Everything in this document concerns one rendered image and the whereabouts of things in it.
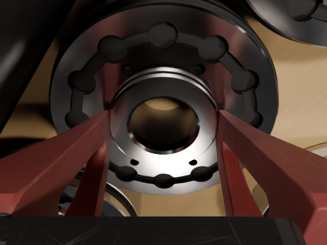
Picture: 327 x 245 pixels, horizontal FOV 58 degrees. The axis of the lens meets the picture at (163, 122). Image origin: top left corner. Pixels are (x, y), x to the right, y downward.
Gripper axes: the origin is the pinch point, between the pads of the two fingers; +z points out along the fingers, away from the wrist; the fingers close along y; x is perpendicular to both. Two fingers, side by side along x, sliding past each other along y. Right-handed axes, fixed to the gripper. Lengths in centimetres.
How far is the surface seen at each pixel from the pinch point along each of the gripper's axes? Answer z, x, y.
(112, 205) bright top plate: 1.0, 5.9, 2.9
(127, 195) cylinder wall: 2.2, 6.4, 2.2
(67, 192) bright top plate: 1.0, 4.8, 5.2
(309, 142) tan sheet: 4.1, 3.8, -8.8
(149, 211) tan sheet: 4.2, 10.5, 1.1
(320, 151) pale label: 3.4, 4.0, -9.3
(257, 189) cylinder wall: 3.7, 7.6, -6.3
